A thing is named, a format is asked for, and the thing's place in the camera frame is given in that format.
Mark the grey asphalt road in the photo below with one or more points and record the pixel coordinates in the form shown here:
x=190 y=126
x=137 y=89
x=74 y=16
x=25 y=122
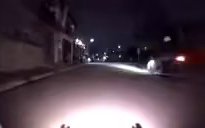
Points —
x=103 y=90

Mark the robot's own part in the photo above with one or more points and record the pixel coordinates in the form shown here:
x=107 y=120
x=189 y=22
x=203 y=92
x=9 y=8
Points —
x=136 y=126
x=65 y=126

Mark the car with red tail light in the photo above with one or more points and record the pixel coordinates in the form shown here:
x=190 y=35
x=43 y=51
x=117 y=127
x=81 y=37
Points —
x=176 y=61

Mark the row of dark buildings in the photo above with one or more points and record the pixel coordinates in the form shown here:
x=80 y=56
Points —
x=30 y=40

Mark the pavement with kerb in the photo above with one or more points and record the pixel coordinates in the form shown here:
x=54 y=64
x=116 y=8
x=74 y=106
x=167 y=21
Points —
x=20 y=80

